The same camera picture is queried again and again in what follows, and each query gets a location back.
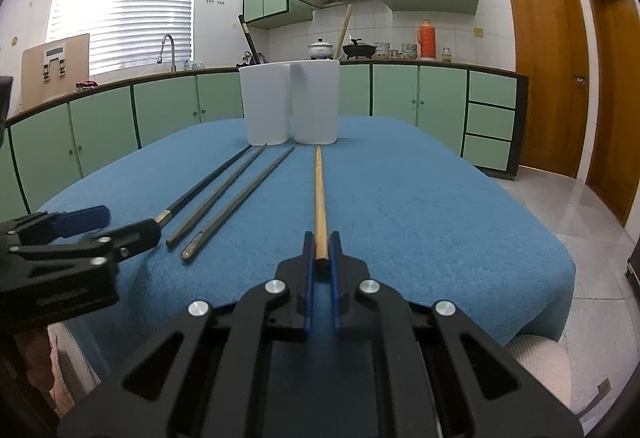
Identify white pot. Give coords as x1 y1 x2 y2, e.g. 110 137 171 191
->
308 38 334 60

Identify green lower cabinets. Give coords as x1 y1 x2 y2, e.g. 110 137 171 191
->
1 61 528 220

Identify chrome faucet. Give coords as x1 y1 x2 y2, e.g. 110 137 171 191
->
156 34 178 73

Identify black chopstick gold band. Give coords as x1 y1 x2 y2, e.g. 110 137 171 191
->
155 146 250 228
238 14 260 65

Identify orange thermos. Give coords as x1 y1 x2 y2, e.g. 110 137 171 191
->
416 19 437 60

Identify bamboo chopstick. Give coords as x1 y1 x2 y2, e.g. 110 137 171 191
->
333 4 354 60
314 146 329 262

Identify grey chopstick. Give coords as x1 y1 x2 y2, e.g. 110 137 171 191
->
180 146 295 262
166 146 266 250

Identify white chair cushion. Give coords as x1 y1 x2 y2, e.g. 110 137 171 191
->
506 335 572 408

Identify black wok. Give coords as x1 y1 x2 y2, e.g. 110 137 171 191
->
343 39 376 60

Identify blue table cloth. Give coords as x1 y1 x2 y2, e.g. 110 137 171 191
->
37 115 577 438

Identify white utensil holder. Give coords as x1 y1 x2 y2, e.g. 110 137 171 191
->
239 60 340 146

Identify brown wooden door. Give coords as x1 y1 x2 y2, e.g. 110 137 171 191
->
510 0 589 178

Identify person left hand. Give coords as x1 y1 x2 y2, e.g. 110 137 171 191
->
14 328 62 418

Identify cardboard box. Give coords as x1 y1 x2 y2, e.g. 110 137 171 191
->
21 33 90 111

